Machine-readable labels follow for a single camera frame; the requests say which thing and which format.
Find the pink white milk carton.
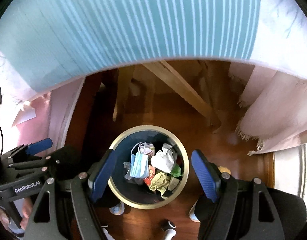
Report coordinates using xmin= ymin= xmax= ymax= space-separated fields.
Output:
xmin=139 ymin=142 xmax=155 ymax=158

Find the round dark blue trash bin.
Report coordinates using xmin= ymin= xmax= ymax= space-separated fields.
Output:
xmin=108 ymin=125 xmax=189 ymax=210

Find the yellow paper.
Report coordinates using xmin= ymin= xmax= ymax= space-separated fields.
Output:
xmin=149 ymin=172 xmax=170 ymax=196

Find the blue face mask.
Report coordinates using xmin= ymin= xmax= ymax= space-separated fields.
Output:
xmin=130 ymin=142 xmax=149 ymax=179

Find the green wrapper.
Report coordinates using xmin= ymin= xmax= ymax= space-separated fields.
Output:
xmin=170 ymin=164 xmax=182 ymax=178

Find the floral cream curtain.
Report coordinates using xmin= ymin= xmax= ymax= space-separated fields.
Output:
xmin=229 ymin=62 xmax=307 ymax=155

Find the white tissue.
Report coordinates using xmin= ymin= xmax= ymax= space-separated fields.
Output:
xmin=151 ymin=144 xmax=178 ymax=173

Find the person's left hand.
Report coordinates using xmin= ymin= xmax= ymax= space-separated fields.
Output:
xmin=0 ymin=197 xmax=33 ymax=232

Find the pink bed cover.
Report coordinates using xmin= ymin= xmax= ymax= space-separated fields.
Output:
xmin=5 ymin=77 xmax=85 ymax=156

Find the teal striped leafy tablecloth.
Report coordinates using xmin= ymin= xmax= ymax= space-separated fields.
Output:
xmin=0 ymin=0 xmax=307 ymax=102

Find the orange snack wrapper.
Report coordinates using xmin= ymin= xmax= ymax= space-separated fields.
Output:
xmin=144 ymin=165 xmax=156 ymax=186

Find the wooden table leg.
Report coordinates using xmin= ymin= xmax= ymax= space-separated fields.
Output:
xmin=142 ymin=60 xmax=221 ymax=128

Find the white small carton box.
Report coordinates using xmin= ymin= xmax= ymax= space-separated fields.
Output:
xmin=168 ymin=177 xmax=180 ymax=191

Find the clear plastic wrapper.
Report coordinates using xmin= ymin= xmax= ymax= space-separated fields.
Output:
xmin=124 ymin=161 xmax=132 ymax=181

